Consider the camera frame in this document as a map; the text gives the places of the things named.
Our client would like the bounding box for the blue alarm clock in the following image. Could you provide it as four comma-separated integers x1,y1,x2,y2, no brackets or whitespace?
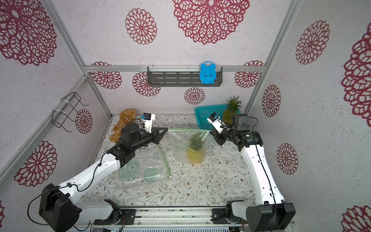
199,61,217,84

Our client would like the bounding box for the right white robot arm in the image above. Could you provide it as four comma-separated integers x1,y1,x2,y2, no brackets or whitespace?
207,113,296,232

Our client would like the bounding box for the green pineapple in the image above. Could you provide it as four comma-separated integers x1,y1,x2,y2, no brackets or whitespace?
222,96,242,124

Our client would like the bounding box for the tan teddy bear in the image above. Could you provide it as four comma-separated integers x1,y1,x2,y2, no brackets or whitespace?
109,108,137,143

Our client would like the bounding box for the black wire wall rack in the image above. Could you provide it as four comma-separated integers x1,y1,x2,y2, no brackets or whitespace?
50,91,88,133

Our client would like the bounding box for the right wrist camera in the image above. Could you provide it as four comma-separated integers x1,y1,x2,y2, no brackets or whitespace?
207,112,226,134

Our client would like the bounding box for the yellow orange pineapple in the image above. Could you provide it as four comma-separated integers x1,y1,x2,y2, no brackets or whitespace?
187,133,205,164

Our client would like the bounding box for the grey wall shelf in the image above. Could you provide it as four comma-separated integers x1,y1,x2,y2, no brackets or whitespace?
147,67,223,87

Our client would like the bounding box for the clear zip-top bag green seal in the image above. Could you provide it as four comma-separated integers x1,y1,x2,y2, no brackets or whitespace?
113,145,172,189

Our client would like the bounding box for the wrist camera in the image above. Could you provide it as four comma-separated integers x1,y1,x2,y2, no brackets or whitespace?
207,112,226,134
141,113,156,133

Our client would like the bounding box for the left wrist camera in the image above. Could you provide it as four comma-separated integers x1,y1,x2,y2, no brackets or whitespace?
141,113,156,133

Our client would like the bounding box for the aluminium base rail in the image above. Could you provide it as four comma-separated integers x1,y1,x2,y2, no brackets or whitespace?
66,205,296,230

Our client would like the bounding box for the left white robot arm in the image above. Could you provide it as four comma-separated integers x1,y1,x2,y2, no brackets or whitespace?
38,123,168,232

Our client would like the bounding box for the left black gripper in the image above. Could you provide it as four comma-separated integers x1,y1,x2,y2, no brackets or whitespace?
131,127,167,151

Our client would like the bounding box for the teal plastic basket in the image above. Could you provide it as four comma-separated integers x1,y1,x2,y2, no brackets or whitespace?
195,104,227,130

